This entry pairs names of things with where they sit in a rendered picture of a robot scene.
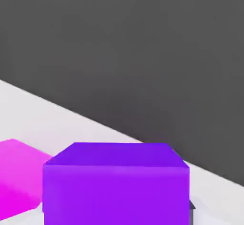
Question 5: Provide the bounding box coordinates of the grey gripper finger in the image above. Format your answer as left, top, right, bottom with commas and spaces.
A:
189, 196, 220, 225

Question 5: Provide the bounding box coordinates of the small purple cube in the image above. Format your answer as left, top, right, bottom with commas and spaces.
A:
42, 142, 191, 225

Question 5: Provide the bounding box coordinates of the large magenta box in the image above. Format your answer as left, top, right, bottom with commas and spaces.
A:
0, 138, 54, 221

